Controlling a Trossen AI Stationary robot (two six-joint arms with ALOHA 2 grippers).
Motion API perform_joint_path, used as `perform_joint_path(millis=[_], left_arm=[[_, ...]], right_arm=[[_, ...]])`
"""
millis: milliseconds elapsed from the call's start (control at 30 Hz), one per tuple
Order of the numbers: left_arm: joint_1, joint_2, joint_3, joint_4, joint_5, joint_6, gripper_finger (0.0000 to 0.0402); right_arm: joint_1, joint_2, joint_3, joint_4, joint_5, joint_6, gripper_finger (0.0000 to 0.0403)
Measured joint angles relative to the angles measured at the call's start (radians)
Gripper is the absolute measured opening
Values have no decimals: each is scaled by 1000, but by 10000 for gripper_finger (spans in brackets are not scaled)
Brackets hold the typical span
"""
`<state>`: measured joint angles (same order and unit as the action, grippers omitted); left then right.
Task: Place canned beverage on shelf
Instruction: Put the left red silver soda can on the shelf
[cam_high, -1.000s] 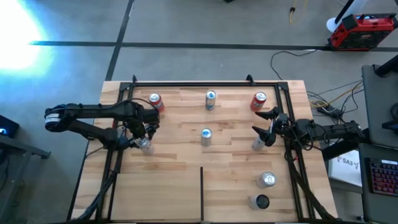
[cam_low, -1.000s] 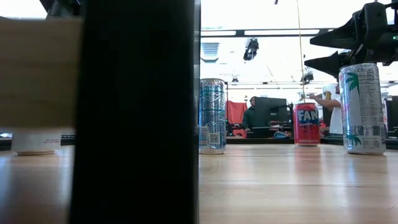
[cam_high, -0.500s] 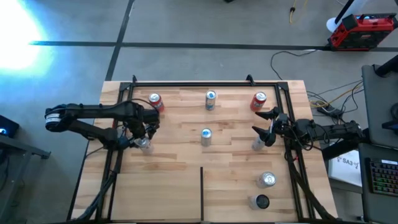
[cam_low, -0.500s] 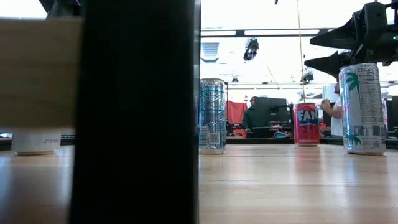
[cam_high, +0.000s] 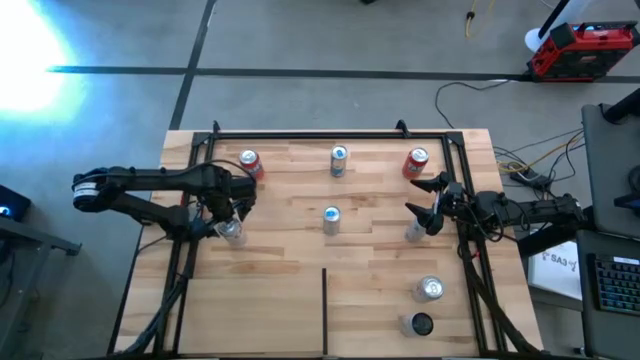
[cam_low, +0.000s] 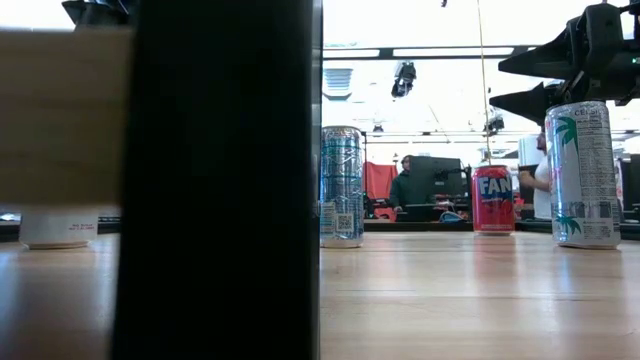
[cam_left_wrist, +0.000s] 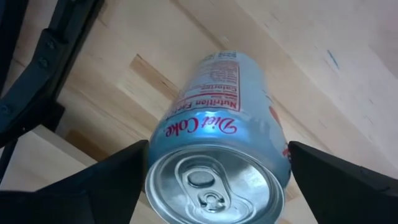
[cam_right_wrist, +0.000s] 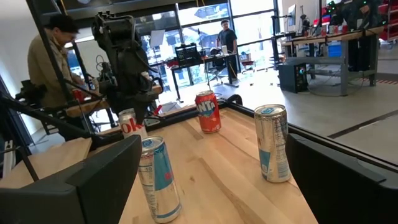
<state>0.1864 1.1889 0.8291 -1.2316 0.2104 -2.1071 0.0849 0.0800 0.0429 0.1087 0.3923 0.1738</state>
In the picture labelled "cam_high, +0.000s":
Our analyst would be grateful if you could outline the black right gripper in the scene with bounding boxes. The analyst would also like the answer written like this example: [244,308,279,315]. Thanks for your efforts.
[404,172,482,237]

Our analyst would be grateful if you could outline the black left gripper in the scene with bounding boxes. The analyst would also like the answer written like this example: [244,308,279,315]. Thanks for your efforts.
[199,163,259,237]

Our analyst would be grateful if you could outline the white Celsius can silver lid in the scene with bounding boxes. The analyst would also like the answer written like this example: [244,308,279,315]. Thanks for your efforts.
[215,217,249,250]
[411,274,446,304]

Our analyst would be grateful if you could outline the white Celsius can black lid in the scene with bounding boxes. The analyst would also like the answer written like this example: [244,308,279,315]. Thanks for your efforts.
[399,312,436,339]
[403,218,427,245]

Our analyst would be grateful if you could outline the red soda can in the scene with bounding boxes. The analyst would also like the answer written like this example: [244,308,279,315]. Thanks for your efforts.
[401,146,431,181]
[238,148,266,182]

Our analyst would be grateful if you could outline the silver blue Red Bull can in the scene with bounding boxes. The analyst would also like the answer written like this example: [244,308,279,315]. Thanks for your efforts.
[322,204,343,237]
[329,144,350,179]

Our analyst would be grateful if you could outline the black power strip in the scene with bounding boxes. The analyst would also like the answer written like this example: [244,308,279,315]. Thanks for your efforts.
[509,167,553,190]

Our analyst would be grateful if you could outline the black desk leg bar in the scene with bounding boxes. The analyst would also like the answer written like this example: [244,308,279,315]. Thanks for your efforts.
[516,205,597,259]

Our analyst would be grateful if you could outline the white printed paper sheet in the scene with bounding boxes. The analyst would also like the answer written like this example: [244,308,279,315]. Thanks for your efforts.
[527,240,584,301]

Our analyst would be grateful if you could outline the grey side table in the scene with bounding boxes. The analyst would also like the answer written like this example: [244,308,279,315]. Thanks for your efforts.
[581,102,640,237]

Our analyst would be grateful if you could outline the white floor stand base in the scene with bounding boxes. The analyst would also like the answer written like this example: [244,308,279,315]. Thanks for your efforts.
[524,0,594,53]

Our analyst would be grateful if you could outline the dark grey keyboard desk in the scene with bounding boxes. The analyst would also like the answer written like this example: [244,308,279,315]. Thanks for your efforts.
[575,229,640,360]

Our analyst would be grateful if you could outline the dark side table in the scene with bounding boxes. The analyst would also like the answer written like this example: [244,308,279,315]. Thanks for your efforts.
[0,214,83,359]

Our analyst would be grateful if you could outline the backlit black keyboard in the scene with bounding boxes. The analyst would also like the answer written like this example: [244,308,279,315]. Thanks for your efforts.
[592,252,640,317]

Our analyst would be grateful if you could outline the red black tool box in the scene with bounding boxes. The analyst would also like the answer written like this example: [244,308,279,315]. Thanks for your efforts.
[526,20,640,84]

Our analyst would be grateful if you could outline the black device with blue light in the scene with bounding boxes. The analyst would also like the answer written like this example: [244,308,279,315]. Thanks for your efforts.
[0,183,32,224]

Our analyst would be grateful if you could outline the yellow floor cable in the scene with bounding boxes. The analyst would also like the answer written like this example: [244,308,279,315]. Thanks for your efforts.
[497,130,586,174]

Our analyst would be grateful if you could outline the black floor cable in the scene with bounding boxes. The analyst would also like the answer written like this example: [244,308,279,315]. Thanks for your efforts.
[433,79,511,130]

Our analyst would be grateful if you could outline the yellow cable with plug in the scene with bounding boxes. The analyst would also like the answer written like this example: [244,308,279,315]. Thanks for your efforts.
[464,0,497,40]

